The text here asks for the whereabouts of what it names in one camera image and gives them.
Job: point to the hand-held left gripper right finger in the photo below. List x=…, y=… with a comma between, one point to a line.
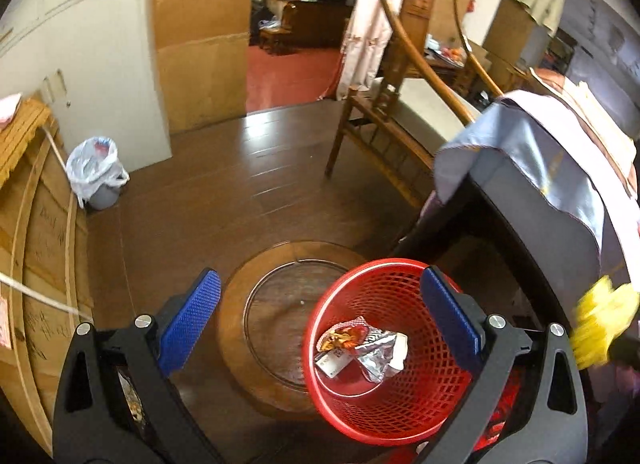
x=450, y=324

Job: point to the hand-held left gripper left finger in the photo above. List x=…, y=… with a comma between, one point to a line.
x=190, y=324

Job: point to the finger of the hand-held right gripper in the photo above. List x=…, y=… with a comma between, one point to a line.
x=627, y=350

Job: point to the yellow packet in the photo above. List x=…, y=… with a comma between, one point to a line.
x=600, y=319

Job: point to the silver foil snack wrapper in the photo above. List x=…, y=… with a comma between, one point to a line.
x=380, y=356

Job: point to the red mesh waste basket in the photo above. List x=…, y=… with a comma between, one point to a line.
x=360, y=294

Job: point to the orange snack wrapper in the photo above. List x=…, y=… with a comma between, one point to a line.
x=345, y=335

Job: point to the white paper tag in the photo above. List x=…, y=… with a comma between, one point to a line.
x=331, y=363

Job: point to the round wooden turntable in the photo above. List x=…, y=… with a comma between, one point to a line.
x=237, y=304

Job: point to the grey waste bin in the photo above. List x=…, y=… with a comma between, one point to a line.
x=104, y=199

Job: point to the large wooden chest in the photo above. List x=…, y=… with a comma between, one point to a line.
x=45, y=254

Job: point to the bin with white bag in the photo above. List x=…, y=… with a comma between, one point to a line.
x=92, y=163

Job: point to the purple printed blanket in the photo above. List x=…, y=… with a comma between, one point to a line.
x=550, y=153

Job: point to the grey seat cushion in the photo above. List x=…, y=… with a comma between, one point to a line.
x=435, y=113

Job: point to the brown gold pillow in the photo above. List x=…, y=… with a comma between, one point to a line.
x=595, y=113

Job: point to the woven bamboo mat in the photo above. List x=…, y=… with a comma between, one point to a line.
x=22, y=138

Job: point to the wooden armchair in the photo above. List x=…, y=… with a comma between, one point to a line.
x=395, y=73

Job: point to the wooden side table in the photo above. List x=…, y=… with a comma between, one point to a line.
x=450, y=66

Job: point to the white wardrobe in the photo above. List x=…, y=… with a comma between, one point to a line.
x=100, y=68

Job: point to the brown wooden wardrobe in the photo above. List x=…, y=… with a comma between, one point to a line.
x=510, y=33

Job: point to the small wooden stool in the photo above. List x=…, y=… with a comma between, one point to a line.
x=275, y=38

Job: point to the pink floral curtain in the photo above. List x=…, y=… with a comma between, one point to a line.
x=362, y=33

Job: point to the dark wooden cabinet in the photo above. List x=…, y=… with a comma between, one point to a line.
x=315, y=21

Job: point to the black bed frame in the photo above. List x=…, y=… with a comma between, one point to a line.
x=500, y=224

